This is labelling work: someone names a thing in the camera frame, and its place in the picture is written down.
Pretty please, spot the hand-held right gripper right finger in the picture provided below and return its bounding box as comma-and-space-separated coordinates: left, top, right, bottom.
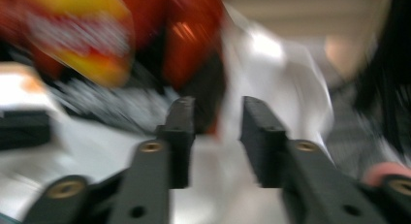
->
239, 95, 389, 224

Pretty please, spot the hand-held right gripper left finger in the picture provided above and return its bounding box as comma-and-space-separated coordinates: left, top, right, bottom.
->
107, 96, 197, 224

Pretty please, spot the white spotted tote bag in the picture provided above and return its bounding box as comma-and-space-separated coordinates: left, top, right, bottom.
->
0, 4, 335, 224

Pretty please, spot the red yellow snack packet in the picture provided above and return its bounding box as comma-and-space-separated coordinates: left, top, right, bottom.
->
0, 0, 228, 136

